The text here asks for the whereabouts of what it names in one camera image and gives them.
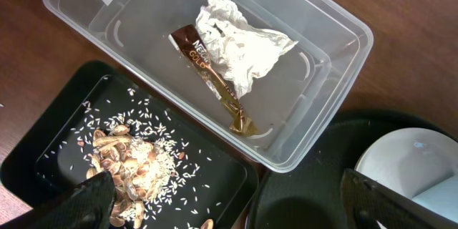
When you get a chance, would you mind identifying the white paper napkin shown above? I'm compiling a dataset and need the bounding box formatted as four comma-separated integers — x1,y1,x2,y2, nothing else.
195,0,298,98

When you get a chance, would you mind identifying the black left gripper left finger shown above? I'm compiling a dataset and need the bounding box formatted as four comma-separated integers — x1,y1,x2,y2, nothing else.
1,172,116,229

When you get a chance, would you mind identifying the black rectangular food tray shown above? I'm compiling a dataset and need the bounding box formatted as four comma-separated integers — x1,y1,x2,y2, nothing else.
1,62,258,228

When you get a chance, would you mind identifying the grey plate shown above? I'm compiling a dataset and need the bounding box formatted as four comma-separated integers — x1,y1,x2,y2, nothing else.
355,127,457,222

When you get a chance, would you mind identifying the round black serving tray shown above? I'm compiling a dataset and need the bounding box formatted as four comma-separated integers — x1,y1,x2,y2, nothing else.
247,109,457,228

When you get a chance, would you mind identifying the food scraps pile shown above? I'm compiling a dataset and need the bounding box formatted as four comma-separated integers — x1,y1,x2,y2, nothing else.
42,87,223,229

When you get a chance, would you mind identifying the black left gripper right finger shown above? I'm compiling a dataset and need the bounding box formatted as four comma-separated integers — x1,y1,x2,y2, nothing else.
340,169,457,229

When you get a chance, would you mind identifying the clear plastic waste bin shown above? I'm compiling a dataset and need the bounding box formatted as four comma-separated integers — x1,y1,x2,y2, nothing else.
43,0,374,172

